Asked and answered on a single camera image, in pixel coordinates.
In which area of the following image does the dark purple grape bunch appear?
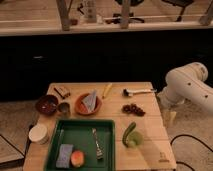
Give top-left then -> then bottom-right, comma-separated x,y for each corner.
122,103 -> 145,116

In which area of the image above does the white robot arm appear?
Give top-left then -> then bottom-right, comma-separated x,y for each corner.
157,62 -> 213,127

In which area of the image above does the green plastic cup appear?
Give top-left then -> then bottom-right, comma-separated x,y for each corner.
127,131 -> 143,148

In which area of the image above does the small metal cup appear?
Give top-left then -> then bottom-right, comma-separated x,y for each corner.
58,102 -> 70,116

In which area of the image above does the wooden table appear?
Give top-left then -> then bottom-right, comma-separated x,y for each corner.
24,82 -> 176,171

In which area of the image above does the green cucumber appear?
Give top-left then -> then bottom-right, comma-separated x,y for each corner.
122,122 -> 136,147

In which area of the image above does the yellow banana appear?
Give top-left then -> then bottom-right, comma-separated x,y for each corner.
102,83 -> 113,99

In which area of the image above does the metal fork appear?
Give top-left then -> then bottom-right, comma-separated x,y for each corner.
92,128 -> 103,160

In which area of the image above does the green plastic tray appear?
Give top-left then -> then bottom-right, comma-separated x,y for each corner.
44,119 -> 115,171

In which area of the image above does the grey folded cloth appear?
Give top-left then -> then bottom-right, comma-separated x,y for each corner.
82,91 -> 97,112

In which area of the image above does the orange bowl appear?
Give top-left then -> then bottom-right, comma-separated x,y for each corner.
74,92 -> 102,115

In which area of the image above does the orange peach fruit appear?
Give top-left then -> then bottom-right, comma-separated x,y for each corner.
70,150 -> 85,168

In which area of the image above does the brown wooden block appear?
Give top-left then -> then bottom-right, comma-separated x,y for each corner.
54,86 -> 71,99

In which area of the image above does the blue sponge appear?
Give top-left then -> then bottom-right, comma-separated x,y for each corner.
56,144 -> 73,168

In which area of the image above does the dark red bowl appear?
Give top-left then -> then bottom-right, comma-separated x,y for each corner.
35,95 -> 58,116

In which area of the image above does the black floor cable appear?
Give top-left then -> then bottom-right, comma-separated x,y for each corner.
170,133 -> 213,171

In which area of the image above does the white handled brush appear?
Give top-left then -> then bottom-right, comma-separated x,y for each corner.
122,89 -> 157,97

